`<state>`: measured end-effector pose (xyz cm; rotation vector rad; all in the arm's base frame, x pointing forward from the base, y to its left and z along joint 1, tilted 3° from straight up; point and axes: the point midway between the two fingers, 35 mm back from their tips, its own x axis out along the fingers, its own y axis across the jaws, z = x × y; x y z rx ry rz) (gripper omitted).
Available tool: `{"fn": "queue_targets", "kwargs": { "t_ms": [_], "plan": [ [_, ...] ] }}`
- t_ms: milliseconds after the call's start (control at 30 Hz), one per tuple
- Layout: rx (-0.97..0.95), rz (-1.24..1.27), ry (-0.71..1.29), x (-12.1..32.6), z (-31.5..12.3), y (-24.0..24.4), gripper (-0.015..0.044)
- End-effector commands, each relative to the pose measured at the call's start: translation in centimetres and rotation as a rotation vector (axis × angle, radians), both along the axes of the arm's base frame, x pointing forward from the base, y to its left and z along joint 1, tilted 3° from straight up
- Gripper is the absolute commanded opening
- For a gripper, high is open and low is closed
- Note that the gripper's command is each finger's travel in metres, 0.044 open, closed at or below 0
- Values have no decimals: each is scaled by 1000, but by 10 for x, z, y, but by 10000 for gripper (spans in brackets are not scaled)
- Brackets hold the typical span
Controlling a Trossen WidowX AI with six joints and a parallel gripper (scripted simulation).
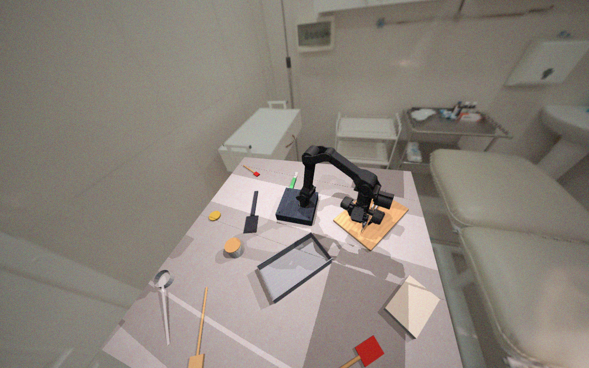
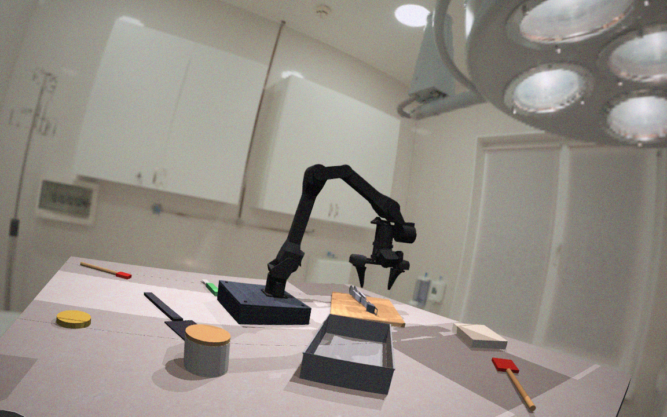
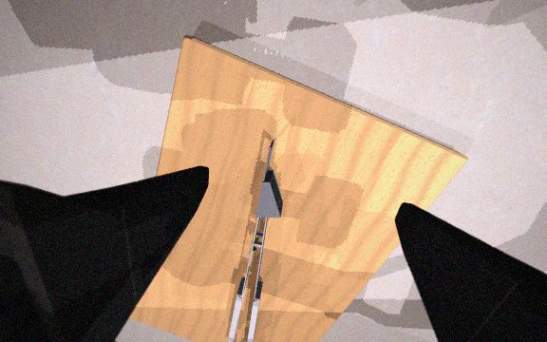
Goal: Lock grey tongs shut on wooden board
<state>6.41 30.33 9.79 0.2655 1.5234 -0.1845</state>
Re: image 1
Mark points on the grey cylindrical canister with orange lid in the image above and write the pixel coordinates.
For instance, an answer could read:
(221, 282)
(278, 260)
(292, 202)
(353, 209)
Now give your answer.
(234, 248)

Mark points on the light wooden board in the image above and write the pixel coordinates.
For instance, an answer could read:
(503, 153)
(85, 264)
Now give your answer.
(371, 234)

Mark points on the yellow round disc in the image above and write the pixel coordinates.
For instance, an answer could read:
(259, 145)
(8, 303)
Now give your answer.
(214, 215)

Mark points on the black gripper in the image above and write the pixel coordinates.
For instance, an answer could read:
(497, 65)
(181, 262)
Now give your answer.
(377, 216)

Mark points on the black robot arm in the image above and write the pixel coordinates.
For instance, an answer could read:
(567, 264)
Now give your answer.
(367, 184)

